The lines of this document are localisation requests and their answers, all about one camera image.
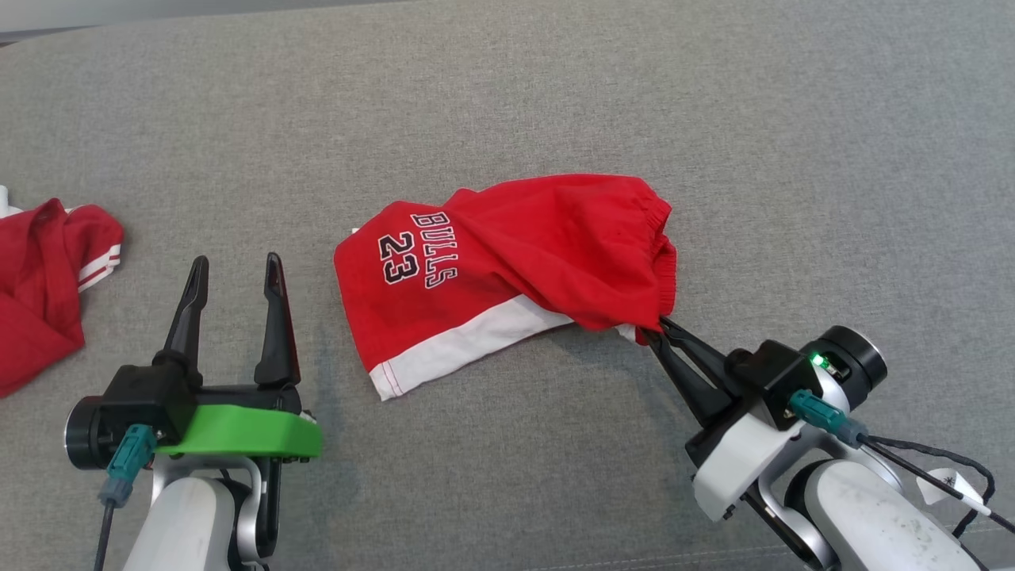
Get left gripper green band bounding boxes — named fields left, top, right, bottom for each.
left=152, top=252, right=323, bottom=461

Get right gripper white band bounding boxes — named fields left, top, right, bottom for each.
left=642, top=317, right=827, bottom=523

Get red Bulls 23 shorts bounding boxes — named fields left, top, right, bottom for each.
left=333, top=173, right=679, bottom=401

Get red white striped jersey shirt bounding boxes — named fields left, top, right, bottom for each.
left=0, top=186, right=125, bottom=399

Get grey fabric sofa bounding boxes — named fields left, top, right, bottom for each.
left=0, top=0, right=1015, bottom=571

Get right teal plug black cable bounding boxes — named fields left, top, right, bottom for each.
left=789, top=390, right=1015, bottom=534

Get teal plug black cable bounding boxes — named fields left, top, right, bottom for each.
left=789, top=390, right=1015, bottom=534
left=94, top=424, right=157, bottom=571

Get left teal plug black cable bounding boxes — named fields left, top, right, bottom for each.
left=94, top=424, right=157, bottom=571

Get black braided cable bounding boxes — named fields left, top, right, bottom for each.
left=868, top=435, right=996, bottom=540

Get white cable label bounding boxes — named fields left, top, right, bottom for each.
left=928, top=468, right=992, bottom=516

